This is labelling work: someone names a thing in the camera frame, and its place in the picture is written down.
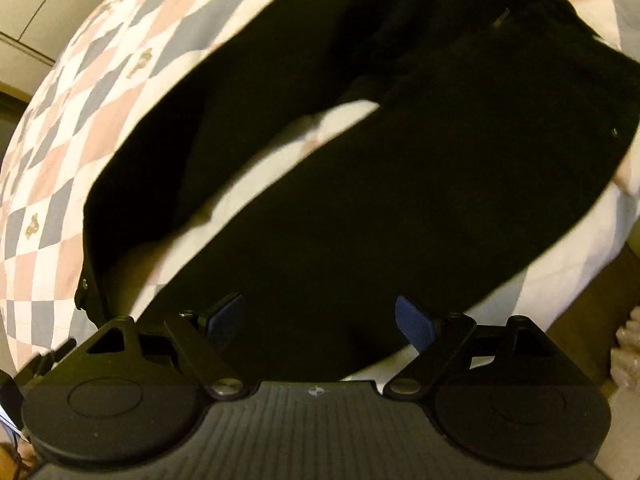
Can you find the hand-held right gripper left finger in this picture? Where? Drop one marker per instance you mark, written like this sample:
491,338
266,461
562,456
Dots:
226,319

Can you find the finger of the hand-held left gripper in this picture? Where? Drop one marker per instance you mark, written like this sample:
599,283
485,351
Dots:
47,357

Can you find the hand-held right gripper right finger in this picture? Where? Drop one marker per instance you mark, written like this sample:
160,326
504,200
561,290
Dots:
413,321

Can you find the black pants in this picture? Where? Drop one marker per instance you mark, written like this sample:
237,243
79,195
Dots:
400,170

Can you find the checkered pink grey blanket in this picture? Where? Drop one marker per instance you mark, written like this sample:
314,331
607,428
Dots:
60,170

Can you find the crumpled clear plastic bag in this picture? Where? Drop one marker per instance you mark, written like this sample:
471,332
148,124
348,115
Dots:
629,342

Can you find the white wardrobe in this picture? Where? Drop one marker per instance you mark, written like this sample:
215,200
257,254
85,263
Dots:
30,5

